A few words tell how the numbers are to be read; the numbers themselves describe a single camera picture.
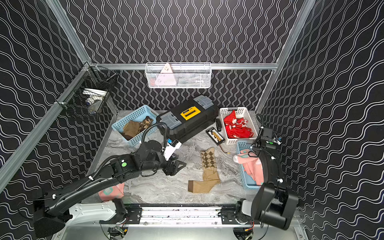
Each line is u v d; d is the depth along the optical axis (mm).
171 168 584
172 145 586
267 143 588
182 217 759
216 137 1031
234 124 1028
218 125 1083
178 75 969
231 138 988
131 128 1004
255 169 819
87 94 845
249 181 857
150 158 517
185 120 923
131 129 1000
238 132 997
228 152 976
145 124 1069
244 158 829
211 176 870
